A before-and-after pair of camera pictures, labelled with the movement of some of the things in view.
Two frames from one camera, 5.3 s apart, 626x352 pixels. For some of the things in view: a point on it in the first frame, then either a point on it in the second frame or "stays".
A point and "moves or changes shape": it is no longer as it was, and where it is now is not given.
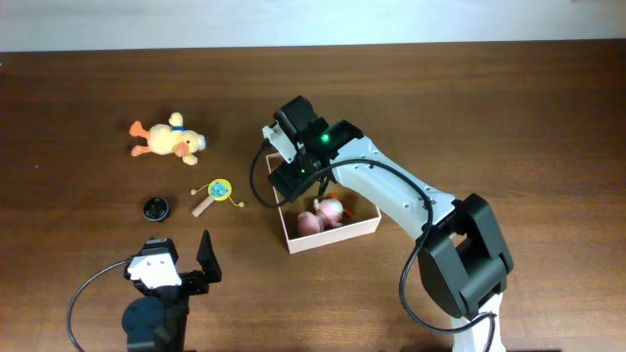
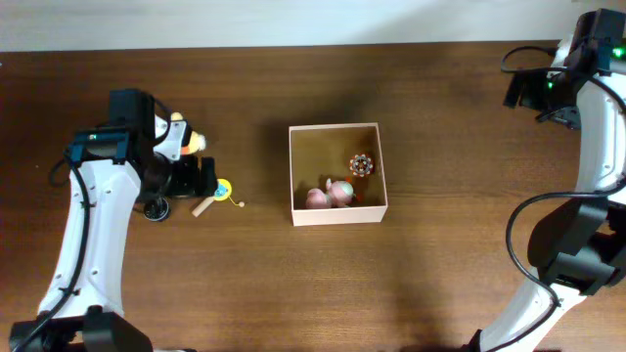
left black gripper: x=199 y=283 to x=195 y=185
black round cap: x=156 y=208 stays
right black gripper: x=293 y=181 to x=529 y=97
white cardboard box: x=359 y=218 moves or changes shape
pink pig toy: x=330 y=212 to x=339 y=194
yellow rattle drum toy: x=218 y=190 stays
